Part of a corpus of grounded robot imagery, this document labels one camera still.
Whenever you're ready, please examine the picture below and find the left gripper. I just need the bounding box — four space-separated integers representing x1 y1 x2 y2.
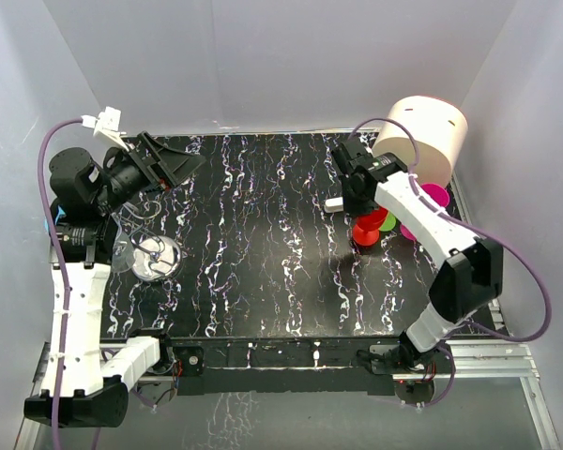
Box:
93 131 205 213

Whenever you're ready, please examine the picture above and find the green wine glass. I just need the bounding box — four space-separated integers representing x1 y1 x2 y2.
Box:
379 213 397 233

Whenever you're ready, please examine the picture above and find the red wine glass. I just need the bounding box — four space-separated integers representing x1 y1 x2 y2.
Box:
352 207 388 247

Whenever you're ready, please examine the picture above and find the magenta wine glass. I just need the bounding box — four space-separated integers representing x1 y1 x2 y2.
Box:
400 183 450 241

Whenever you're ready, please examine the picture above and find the clear wine glass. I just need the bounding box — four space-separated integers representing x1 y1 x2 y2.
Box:
111 213 134 274

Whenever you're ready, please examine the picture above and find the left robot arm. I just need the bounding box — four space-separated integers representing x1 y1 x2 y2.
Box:
23 133 205 428

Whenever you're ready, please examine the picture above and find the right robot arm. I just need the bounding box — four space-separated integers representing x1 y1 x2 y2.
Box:
331 138 504 372

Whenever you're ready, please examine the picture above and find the chrome wine glass rack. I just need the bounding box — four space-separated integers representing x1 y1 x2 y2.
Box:
117 201 182 283

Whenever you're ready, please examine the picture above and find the blue wine glass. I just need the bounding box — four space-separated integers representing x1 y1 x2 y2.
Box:
44 205 66 233

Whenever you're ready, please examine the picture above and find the small white rectangular block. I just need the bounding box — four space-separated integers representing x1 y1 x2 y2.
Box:
324 197 343 214

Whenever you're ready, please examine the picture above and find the white cylindrical container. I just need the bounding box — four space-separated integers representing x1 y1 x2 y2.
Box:
372 96 468 188

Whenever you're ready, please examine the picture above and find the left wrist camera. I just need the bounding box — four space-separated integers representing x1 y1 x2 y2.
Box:
82 107 129 151

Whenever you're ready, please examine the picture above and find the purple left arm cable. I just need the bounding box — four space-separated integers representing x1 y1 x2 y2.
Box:
37 119 104 450

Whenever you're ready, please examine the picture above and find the black front mounting rail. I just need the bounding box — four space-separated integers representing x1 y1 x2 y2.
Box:
102 333 456 399

